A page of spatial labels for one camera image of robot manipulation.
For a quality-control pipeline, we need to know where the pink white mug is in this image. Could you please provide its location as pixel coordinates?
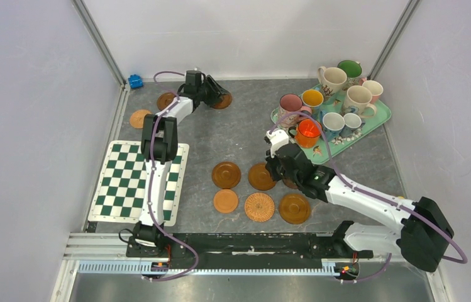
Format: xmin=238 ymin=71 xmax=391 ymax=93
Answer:
xmin=358 ymin=77 xmax=384 ymax=104

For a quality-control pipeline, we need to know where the green inside mug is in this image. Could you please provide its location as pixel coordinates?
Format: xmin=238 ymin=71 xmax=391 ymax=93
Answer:
xmin=337 ymin=60 xmax=363 ymax=89

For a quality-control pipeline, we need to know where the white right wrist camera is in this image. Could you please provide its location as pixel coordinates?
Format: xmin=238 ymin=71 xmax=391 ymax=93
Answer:
xmin=265 ymin=128 xmax=290 ymax=158

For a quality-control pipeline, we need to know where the blue patterned mug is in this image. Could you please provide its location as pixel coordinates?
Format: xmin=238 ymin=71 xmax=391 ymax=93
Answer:
xmin=319 ymin=112 xmax=345 ymax=142

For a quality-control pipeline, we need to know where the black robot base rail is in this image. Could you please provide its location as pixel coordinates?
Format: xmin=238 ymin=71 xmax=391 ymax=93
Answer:
xmin=126 ymin=233 xmax=374 ymax=270

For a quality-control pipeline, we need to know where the small white blue mug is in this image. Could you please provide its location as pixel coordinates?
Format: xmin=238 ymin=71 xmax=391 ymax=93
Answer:
xmin=340 ymin=113 xmax=365 ymax=138

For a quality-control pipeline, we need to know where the brown wooden saucer coaster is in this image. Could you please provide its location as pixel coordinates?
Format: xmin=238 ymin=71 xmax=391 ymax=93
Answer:
xmin=210 ymin=93 xmax=233 ymax=109
xmin=248 ymin=162 xmax=277 ymax=191
xmin=211 ymin=161 xmax=241 ymax=189
xmin=157 ymin=92 xmax=176 ymax=111

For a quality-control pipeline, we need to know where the woven rattan coaster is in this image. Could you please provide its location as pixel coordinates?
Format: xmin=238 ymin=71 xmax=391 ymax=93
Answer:
xmin=244 ymin=193 xmax=275 ymax=222

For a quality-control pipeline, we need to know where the pink patterned mug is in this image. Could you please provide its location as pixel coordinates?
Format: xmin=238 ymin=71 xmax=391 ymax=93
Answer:
xmin=277 ymin=94 xmax=313 ymax=129

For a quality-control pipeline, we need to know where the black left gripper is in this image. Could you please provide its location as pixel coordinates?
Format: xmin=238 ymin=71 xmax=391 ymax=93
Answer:
xmin=198 ymin=76 xmax=230 ymax=109

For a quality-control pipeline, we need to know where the orange mug black handle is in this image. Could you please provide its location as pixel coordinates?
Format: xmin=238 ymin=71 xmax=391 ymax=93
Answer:
xmin=287 ymin=119 xmax=322 ymax=148

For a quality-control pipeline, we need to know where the light cork coaster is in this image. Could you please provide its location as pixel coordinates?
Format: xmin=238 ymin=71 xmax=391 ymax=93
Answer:
xmin=129 ymin=109 xmax=151 ymax=129

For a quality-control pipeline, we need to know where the white floral mug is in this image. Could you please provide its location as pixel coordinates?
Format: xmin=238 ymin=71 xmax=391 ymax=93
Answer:
xmin=318 ymin=66 xmax=348 ymax=101

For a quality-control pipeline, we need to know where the mint green floral tray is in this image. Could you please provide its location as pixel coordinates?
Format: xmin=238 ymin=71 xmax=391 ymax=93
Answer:
xmin=270 ymin=94 xmax=391 ymax=164

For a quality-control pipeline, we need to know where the brown ridged wooden coaster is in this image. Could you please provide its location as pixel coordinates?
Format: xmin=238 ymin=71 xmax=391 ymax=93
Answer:
xmin=279 ymin=193 xmax=311 ymax=225

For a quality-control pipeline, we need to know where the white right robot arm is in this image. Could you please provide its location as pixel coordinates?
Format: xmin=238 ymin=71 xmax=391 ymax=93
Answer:
xmin=265 ymin=143 xmax=454 ymax=272

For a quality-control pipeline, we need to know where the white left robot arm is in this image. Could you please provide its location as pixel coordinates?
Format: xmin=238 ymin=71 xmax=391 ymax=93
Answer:
xmin=129 ymin=70 xmax=229 ymax=257

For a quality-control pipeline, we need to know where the large cream mug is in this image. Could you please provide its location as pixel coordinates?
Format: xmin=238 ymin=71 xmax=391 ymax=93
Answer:
xmin=340 ymin=86 xmax=377 ymax=119

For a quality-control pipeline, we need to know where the green white chessboard mat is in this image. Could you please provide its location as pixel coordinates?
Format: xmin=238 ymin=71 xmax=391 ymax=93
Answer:
xmin=88 ymin=140 xmax=189 ymax=227

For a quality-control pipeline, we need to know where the dark walnut wooden coaster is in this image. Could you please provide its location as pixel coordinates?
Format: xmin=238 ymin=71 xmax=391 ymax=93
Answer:
xmin=282 ymin=179 xmax=298 ymax=189

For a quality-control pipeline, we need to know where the yellow inside mug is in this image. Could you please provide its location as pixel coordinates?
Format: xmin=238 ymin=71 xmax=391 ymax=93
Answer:
xmin=301 ymin=89 xmax=324 ymax=115

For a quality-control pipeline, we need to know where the light orange wooden coaster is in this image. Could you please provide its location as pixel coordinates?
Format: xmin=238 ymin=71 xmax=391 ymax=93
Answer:
xmin=213 ymin=189 xmax=238 ymax=214

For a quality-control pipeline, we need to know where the blue toy block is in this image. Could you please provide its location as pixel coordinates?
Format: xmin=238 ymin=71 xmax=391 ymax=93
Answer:
xmin=128 ymin=74 xmax=143 ymax=89

